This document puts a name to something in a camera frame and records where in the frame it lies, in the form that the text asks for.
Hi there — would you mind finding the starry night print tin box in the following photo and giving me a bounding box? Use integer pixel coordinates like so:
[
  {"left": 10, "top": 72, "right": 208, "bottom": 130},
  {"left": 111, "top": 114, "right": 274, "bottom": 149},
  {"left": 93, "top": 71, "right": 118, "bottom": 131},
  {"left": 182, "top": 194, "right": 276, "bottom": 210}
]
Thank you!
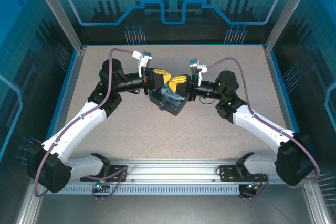
[{"left": 148, "top": 84, "right": 190, "bottom": 116}]

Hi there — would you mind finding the blue printed backdrop panel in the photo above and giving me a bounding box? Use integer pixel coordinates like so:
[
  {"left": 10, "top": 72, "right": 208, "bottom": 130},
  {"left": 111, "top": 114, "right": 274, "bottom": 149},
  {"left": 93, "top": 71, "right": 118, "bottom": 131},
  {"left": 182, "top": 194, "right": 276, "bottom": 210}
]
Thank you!
[{"left": 41, "top": 0, "right": 300, "bottom": 45}]

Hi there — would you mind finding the aluminium mounting rail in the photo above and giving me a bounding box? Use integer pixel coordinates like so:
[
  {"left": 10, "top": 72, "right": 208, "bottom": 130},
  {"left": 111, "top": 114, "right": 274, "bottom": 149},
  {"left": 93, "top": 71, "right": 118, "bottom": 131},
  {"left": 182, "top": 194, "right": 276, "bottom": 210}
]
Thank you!
[{"left": 33, "top": 157, "right": 316, "bottom": 184}]

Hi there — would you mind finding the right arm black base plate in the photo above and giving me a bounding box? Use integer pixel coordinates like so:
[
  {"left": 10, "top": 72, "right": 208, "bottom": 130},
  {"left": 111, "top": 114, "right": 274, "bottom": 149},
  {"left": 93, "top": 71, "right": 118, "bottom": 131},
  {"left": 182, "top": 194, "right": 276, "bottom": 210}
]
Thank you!
[{"left": 218, "top": 164, "right": 268, "bottom": 183}]

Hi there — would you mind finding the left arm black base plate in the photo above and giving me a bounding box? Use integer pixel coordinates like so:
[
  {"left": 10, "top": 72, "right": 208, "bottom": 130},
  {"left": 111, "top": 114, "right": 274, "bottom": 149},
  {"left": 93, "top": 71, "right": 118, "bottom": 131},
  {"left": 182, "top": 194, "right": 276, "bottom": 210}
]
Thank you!
[{"left": 79, "top": 164, "right": 129, "bottom": 182}]

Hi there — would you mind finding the aluminium frame post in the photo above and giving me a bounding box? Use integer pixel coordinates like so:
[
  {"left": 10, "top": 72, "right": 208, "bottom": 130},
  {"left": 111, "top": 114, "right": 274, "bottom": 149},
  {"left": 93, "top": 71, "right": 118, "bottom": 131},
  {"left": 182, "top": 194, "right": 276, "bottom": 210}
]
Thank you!
[
  {"left": 263, "top": 0, "right": 318, "bottom": 54},
  {"left": 29, "top": 0, "right": 88, "bottom": 54}
]

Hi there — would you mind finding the slotted grey cable duct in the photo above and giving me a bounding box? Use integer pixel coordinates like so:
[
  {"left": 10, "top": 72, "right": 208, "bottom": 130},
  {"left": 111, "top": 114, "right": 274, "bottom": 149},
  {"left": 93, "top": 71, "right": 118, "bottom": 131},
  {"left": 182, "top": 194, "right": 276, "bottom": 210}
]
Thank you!
[{"left": 41, "top": 184, "right": 243, "bottom": 196}]

